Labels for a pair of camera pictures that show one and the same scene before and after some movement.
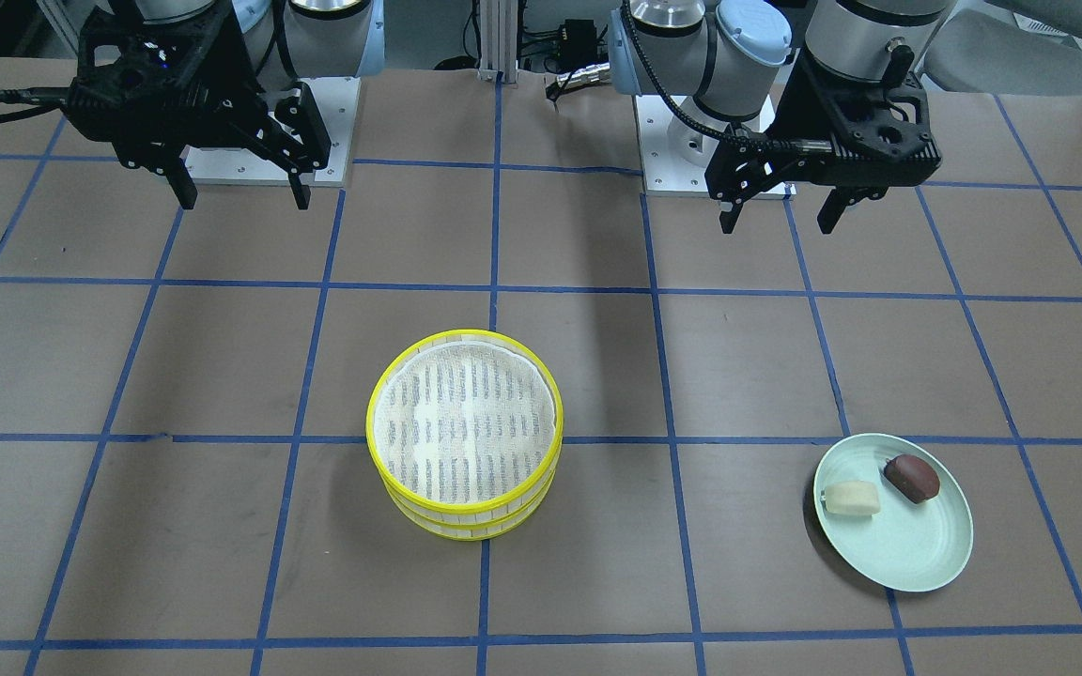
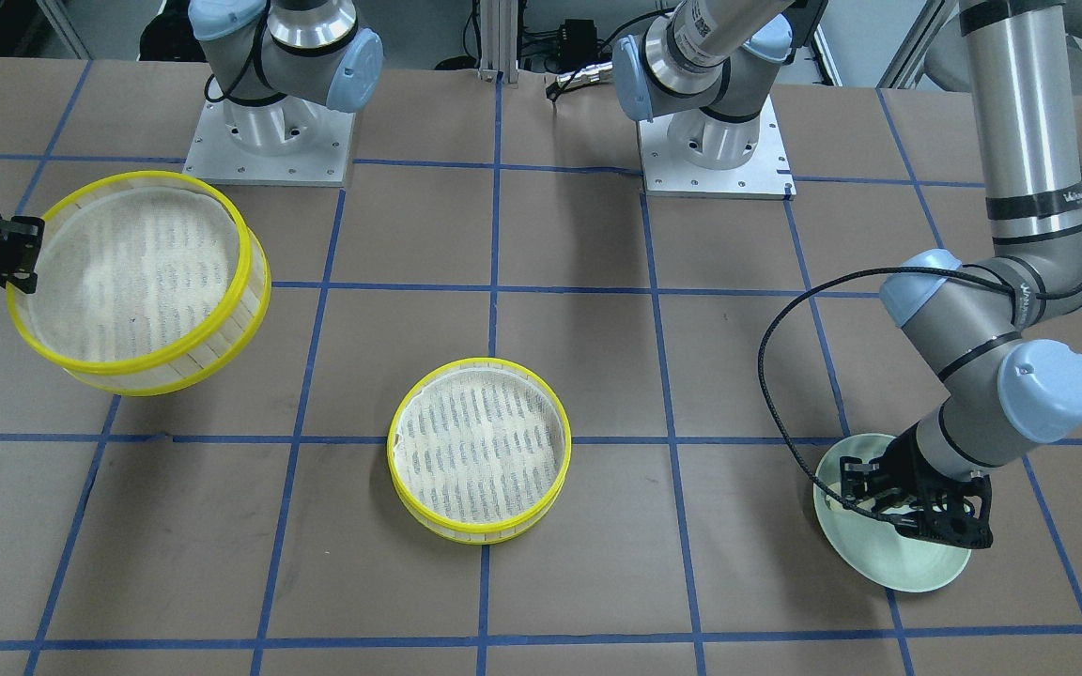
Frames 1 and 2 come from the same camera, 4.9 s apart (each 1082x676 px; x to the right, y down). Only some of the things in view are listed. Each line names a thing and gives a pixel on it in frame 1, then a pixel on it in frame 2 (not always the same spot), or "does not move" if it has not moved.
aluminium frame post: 498,29 does not move
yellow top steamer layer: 462,419 → 147,284
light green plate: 904,545 does not move
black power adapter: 578,44 does not move
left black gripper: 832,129 → 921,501
